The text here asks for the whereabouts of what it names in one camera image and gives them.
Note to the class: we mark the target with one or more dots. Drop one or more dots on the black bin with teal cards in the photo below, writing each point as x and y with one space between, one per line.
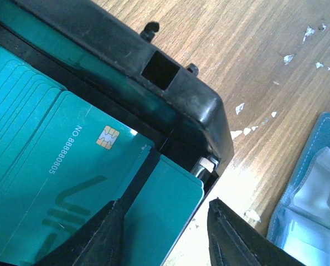
119 71

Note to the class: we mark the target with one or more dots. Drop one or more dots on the blue leather card holder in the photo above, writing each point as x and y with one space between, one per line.
300 223

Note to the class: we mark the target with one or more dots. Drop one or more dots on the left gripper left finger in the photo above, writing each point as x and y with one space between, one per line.
98 242

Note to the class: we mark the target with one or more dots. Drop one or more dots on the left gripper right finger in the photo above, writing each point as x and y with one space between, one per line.
232 241

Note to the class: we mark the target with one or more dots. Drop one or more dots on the teal card stack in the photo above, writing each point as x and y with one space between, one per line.
162 209

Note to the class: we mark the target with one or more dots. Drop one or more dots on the teal credit card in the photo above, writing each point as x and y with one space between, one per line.
61 161

